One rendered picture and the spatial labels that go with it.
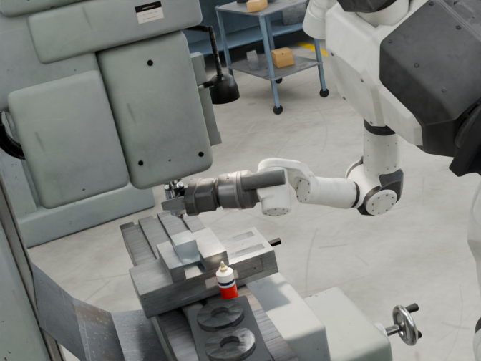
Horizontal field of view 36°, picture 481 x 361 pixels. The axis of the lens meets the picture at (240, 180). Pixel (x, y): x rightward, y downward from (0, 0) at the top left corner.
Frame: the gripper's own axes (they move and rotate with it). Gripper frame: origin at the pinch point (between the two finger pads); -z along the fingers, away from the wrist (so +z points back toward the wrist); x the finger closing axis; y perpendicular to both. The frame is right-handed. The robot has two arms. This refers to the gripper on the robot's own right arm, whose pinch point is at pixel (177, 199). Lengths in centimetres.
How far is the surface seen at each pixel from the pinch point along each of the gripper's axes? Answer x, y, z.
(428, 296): -134, 124, 61
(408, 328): -20, 57, 49
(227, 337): 45.3, 7.5, 16.5
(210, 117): -3.1, -17.3, 11.3
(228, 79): -11.9, -22.8, 15.6
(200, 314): 37.3, 7.4, 10.2
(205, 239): -9.4, 16.4, 1.8
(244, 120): -413, 123, -54
